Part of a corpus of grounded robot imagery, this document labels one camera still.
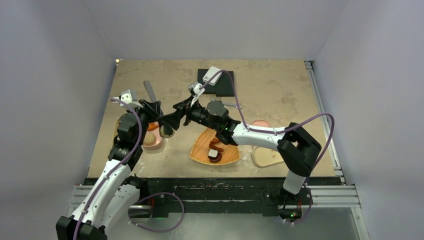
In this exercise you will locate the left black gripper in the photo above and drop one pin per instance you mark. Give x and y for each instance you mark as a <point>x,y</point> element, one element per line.
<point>154,117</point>

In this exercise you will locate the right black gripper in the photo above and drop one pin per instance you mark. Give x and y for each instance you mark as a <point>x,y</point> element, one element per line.
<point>184,108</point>

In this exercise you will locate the beige steamed bun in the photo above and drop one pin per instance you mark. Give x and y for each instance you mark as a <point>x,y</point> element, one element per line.
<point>166,131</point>
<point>150,139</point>

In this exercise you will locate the pink lunch box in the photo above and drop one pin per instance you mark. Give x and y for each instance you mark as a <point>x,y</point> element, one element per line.
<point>159,139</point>

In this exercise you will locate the orange fried chicken piece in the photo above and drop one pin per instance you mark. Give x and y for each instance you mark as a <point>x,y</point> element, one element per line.
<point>152,126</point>

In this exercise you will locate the black metal tongs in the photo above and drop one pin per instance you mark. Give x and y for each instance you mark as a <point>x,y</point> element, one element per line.
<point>150,91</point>

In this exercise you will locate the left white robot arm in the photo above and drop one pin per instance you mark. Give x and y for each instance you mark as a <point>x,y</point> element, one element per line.
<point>112,194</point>

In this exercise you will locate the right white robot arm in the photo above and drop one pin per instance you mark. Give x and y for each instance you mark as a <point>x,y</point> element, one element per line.
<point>298,149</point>

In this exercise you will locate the beige lunch box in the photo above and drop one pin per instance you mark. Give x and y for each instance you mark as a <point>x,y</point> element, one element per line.
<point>115,129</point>

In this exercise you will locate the white small box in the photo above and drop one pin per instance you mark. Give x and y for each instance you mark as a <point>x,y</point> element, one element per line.
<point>212,76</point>

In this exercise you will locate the pink lunch box lid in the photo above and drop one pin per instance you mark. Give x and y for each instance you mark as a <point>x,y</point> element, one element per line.
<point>261,123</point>

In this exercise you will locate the beige lunch box lid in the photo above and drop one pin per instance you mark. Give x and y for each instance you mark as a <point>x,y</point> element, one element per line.
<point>264,157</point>

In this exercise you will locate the dark red sausage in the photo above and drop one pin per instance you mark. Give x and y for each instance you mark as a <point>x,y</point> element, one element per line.
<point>213,145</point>

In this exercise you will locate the white black sushi piece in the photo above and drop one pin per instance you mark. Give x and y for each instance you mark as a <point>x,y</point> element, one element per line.
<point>213,153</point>

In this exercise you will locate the dark red round food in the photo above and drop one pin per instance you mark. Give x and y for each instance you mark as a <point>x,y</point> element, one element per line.
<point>216,159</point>

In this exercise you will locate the silver wrench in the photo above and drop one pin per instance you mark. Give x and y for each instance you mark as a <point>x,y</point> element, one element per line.
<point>234,105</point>

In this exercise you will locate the black foam block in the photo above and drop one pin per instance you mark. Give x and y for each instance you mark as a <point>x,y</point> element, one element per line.
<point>223,87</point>

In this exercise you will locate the woven bamboo basket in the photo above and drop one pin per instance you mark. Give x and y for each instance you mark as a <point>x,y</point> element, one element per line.
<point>200,149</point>

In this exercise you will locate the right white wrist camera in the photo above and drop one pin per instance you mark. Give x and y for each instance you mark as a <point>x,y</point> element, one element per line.
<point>196,90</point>

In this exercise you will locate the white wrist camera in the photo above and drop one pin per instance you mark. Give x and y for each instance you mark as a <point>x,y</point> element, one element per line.
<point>196,90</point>
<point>127,99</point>

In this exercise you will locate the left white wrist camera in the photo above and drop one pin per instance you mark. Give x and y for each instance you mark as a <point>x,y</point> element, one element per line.
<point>127,99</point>

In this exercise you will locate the black table front frame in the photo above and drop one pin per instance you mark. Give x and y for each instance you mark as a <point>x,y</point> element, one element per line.
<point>216,195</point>

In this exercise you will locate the aluminium rail right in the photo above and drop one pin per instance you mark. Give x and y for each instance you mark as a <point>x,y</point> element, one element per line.
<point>326,122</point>

